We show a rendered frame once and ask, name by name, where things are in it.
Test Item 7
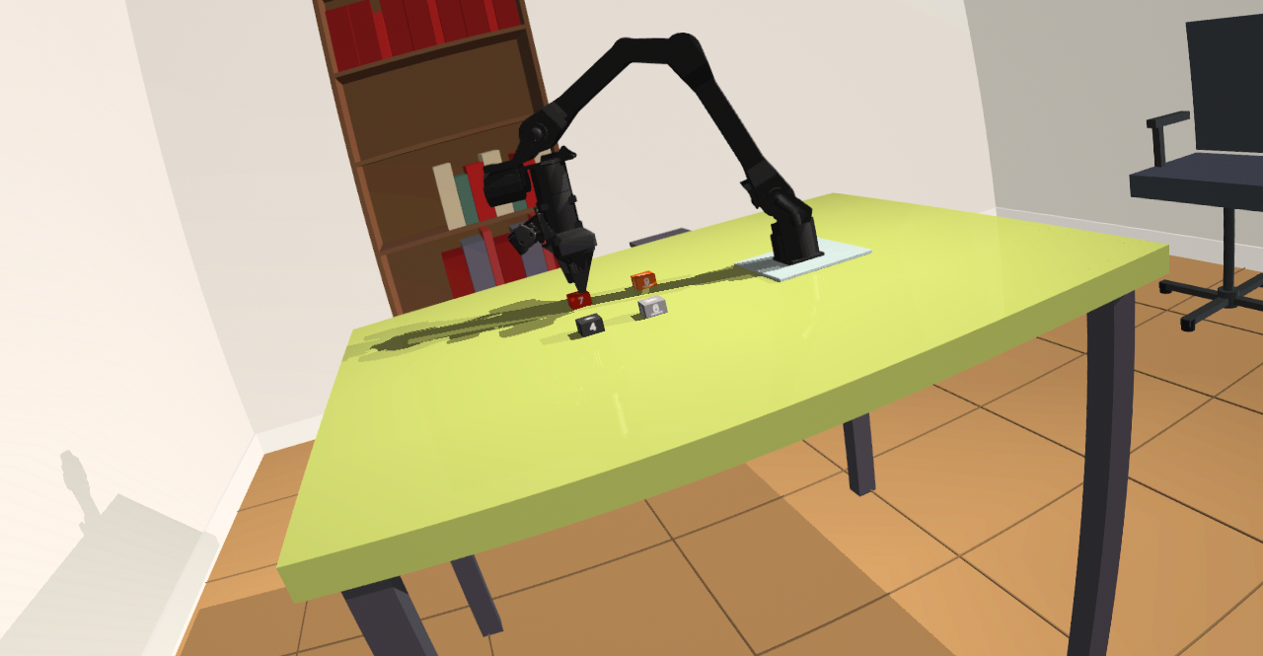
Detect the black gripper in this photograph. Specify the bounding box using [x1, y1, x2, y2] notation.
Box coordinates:
[536, 190, 597, 293]

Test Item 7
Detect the orange digit block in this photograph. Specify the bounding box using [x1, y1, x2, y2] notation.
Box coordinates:
[632, 270, 657, 289]

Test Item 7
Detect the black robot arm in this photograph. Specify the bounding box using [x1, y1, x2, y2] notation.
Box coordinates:
[482, 33, 825, 265]

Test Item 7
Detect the red block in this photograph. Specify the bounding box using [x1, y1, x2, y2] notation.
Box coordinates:
[566, 289, 592, 310]

